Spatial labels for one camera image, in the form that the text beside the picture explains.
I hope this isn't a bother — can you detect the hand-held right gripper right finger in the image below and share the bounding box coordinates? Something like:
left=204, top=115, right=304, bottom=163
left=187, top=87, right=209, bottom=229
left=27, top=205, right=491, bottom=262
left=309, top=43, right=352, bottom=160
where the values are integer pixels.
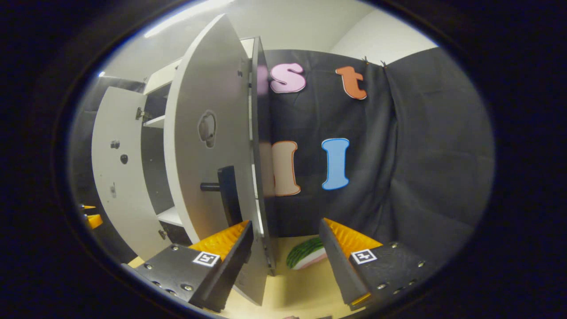
left=319, top=218, right=432, bottom=311

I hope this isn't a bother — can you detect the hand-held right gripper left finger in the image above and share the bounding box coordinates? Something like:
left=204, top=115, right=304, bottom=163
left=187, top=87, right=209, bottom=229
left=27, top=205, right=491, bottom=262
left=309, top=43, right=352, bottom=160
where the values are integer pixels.
left=122, top=220, right=254, bottom=313

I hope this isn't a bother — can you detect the white cabinet door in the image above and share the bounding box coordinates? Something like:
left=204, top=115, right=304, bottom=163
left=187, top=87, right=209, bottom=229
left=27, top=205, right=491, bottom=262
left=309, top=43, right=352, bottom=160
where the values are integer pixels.
left=91, top=86, right=174, bottom=262
left=164, top=13, right=272, bottom=306

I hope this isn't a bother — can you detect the white grey cabinet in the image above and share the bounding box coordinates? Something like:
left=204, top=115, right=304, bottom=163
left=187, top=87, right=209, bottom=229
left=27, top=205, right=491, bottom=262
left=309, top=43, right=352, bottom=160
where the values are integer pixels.
left=141, top=36, right=280, bottom=275

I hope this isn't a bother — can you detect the toy watermelon slice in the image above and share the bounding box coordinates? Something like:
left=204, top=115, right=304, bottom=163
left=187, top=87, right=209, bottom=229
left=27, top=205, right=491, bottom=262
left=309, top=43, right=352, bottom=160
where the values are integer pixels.
left=286, top=237, right=328, bottom=270

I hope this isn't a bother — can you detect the black right door handle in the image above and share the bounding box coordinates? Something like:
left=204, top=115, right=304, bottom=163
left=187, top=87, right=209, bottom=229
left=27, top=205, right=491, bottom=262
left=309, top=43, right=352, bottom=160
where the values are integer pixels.
left=200, top=166, right=243, bottom=226

